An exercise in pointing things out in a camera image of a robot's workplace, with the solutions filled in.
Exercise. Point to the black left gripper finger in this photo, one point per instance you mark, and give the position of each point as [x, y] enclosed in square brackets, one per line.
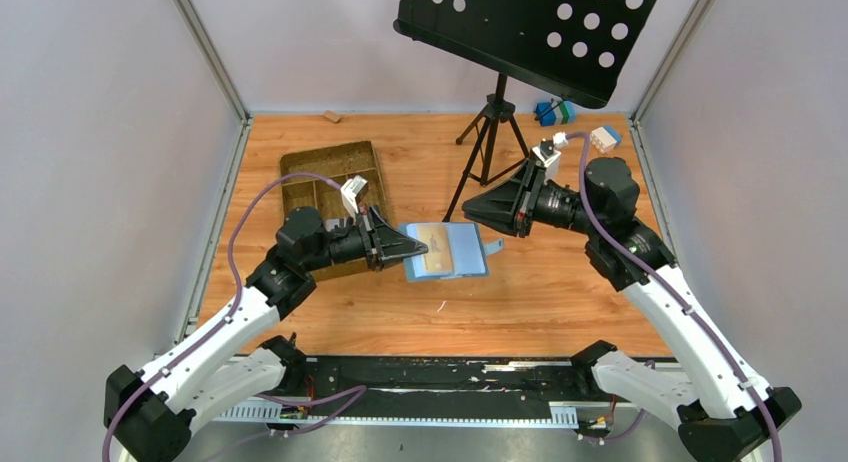
[375, 234]
[402, 246]

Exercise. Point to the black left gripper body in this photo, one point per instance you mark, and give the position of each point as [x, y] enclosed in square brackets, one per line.
[373, 240]

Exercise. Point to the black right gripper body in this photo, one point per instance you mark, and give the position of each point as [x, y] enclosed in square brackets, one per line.
[521, 199]

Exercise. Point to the blue leather card holder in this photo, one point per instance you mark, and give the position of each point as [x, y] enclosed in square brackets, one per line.
[455, 250]

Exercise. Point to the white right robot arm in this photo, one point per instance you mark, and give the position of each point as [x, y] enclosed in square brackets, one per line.
[721, 408]

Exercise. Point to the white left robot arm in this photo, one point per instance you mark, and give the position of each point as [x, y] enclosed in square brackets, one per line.
[155, 411]

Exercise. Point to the white blue toy block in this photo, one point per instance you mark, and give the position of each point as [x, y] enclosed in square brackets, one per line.
[605, 139]

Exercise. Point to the woven compartment tray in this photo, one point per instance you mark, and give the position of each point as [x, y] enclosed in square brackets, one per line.
[337, 163]

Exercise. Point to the blue green toy block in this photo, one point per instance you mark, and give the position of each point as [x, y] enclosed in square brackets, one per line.
[555, 113]

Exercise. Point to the small wooden block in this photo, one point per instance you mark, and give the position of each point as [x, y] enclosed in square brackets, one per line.
[332, 117]

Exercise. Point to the black music stand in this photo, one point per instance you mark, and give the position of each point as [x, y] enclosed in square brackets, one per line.
[572, 49]

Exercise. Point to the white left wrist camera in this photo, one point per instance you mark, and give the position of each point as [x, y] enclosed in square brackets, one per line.
[353, 191]

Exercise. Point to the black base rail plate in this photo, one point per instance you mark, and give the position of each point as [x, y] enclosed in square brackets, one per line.
[458, 388]

